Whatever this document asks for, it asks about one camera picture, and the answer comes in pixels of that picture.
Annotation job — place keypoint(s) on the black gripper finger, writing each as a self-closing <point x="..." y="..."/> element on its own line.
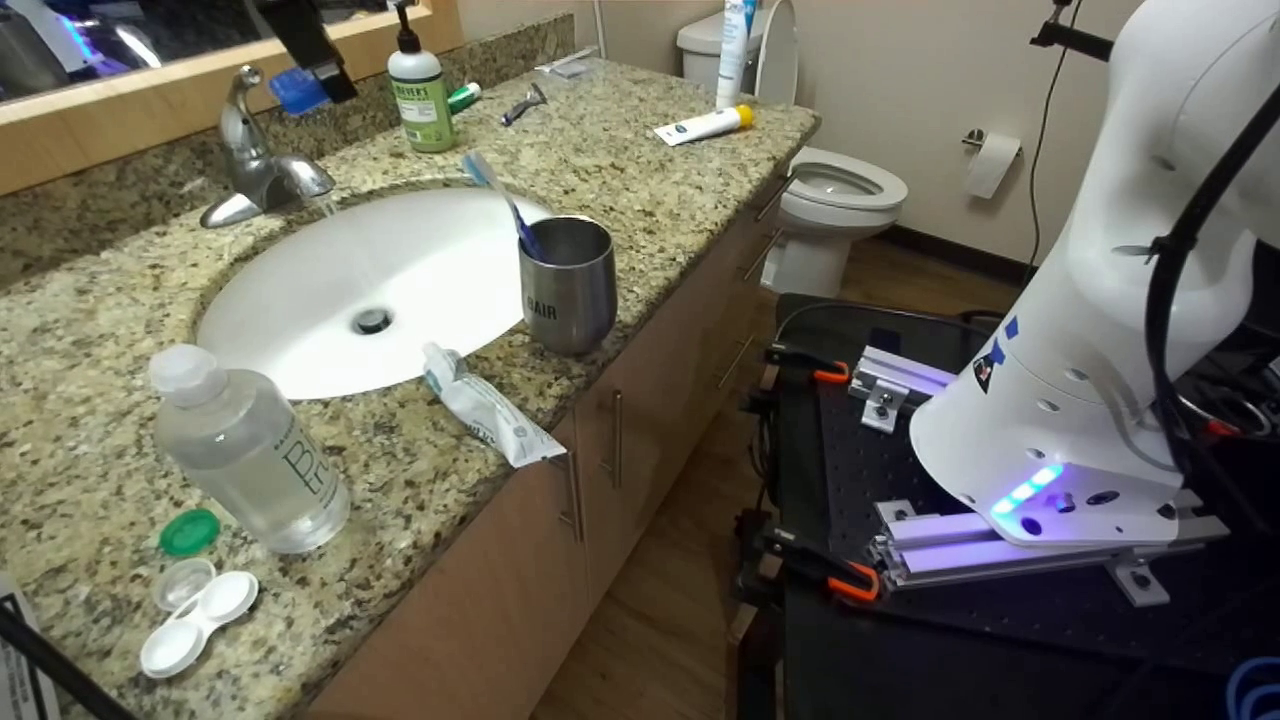
<point x="315" y="47"/>

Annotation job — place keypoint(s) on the blue dental floss box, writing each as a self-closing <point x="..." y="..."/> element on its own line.
<point x="298" y="90"/>

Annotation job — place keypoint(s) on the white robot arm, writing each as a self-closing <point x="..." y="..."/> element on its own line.
<point x="1093" y="335"/>

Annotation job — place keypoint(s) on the green pump bottle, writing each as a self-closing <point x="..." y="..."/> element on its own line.
<point x="426" y="105"/>

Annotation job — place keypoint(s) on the chrome faucet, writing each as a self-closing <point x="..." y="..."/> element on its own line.
<point x="266" y="174"/>

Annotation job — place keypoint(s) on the small green white toothpaste tube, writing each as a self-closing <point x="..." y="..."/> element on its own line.
<point x="464" y="99"/>

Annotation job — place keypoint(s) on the wood framed mirror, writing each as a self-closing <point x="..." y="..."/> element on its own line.
<point x="132" y="126"/>

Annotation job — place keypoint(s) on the blue grey razor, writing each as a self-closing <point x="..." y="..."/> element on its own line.
<point x="526" y="105"/>

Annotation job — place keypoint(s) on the white sink basin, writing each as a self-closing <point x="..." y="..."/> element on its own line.
<point x="403" y="264"/>

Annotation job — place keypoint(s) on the pale plastic packet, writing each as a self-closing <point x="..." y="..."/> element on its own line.
<point x="569" y="60"/>

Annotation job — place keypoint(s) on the blue toothbrush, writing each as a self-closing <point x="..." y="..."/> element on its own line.
<point x="515" y="222"/>

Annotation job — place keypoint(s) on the metal sink drain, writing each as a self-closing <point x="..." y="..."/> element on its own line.
<point x="373" y="323"/>

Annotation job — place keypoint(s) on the stainless steel cup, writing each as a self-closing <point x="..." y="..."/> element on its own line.
<point x="569" y="295"/>

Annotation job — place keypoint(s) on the white sunscreen tube yellow cap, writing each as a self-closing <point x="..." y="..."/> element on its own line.
<point x="703" y="126"/>

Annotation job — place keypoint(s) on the crumpled white toothpaste tube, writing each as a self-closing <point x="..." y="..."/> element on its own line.
<point x="494" y="413"/>

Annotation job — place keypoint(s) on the tall white lotion tube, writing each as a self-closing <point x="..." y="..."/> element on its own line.
<point x="730" y="53"/>

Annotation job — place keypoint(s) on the clear plastic bottle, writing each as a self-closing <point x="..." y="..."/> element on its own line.
<point x="254" y="463"/>

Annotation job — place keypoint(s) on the green round cap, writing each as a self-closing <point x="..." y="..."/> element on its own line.
<point x="191" y="535"/>

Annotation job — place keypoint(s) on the white toilet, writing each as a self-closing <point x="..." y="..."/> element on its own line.
<point x="841" y="186"/>

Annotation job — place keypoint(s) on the white contact lens case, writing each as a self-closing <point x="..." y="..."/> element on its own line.
<point x="220" y="601"/>

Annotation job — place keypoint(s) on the wooden vanity cabinet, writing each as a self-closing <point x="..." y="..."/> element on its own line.
<point x="504" y="601"/>

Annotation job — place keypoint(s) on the orange black clamp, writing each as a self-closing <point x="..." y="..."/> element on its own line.
<point x="818" y="368"/>
<point x="841" y="583"/>

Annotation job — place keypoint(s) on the black stand leg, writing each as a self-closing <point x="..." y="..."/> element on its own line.
<point x="60" y="663"/>

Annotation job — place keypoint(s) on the toilet paper roll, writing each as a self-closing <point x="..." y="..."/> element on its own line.
<point x="992" y="167"/>

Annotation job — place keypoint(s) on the black robot table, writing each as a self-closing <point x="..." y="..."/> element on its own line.
<point x="867" y="652"/>

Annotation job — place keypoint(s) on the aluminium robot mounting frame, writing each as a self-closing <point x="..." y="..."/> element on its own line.
<point x="933" y="541"/>

